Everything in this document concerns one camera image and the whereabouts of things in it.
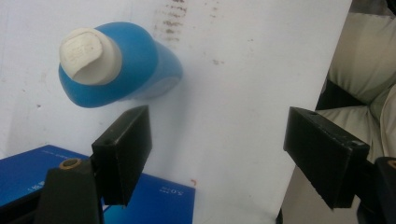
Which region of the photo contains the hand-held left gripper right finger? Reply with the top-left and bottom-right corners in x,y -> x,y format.
282,105 -> 372,210

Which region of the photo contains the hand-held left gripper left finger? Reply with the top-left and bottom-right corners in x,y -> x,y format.
91,105 -> 153,207

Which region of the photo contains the blue bottle with white cap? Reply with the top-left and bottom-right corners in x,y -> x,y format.
57,21 -> 184,109

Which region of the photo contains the beige cushion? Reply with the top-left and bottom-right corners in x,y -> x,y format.
316,84 -> 396,158
327,12 -> 396,105

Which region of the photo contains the blue flat box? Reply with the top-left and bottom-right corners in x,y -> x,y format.
0,144 -> 196,224

